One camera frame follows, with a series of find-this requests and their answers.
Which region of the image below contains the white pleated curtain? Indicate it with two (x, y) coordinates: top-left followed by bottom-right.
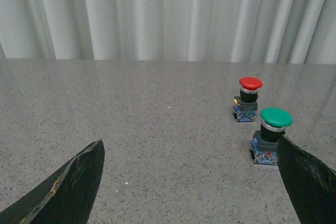
(1, 0), (335, 64)

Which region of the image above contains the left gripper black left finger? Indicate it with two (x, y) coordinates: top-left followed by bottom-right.
(1, 140), (105, 223)

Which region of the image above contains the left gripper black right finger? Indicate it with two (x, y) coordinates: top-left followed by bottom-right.
(277, 136), (335, 223)

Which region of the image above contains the green mushroom push button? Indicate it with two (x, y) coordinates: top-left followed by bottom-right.
(250, 108), (292, 165)

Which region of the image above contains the red mushroom push button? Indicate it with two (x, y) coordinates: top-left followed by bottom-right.
(233, 77), (263, 122)

